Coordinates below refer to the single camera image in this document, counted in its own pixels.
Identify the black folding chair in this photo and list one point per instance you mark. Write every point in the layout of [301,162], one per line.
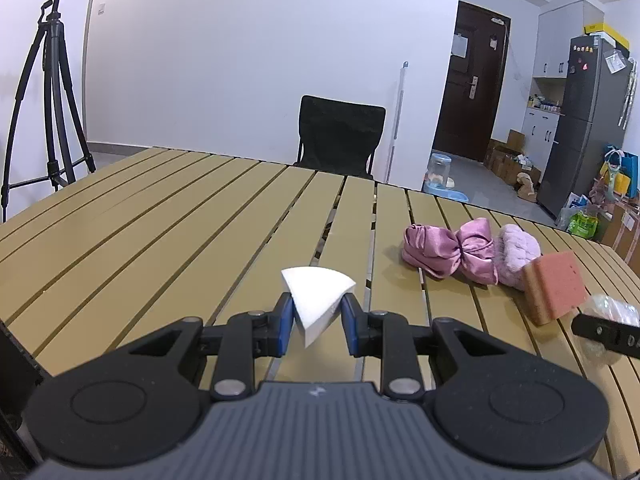
[340,135]

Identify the pink and tan sponge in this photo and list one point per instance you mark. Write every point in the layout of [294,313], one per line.
[557,285]

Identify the white wall cabinet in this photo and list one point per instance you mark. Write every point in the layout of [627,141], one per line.
[555,40]

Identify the clear plastic item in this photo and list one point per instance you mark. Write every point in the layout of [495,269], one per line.
[612,307]

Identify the dark brown door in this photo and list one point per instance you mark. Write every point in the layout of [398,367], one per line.
[470,90]

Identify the white wedge sponge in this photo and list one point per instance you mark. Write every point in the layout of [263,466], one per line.
[317,295]

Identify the pink fluffy scrunchie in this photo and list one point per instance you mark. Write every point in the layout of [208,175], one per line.
[517,255]

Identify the blue pet water dispenser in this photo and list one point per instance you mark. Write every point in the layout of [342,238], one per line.
[440,177]

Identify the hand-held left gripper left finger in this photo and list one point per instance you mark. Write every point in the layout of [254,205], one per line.
[286,322]

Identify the white mop pole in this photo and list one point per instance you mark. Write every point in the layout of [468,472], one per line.
[397,120]

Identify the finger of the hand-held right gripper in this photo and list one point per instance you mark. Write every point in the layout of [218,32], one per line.
[610,335]

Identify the yellow box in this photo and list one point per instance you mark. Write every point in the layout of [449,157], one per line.
[607,32]

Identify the pile of cardboard boxes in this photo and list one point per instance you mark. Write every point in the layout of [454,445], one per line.
[507,160]

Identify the tan plush toy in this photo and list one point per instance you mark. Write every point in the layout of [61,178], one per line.
[526,187]

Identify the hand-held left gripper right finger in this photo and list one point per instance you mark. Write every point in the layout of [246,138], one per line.
[350,327]

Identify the grey refrigerator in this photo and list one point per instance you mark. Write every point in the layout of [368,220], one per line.
[580,125]

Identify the pink satin bow scrunchie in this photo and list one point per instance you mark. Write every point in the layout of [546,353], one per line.
[450,250]

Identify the white plastic bag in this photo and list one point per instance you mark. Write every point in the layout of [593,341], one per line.
[570,205]

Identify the black tripod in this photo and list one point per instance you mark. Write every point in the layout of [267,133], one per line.
[52,85]

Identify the white base cabinet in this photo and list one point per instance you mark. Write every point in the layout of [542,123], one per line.
[540,130]

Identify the yellow and blue gift bags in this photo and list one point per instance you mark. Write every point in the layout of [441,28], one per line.
[625,172]

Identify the brown cardboard box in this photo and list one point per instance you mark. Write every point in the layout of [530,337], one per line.
[622,230]

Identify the green bag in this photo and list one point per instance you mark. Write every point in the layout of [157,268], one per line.
[582,224]

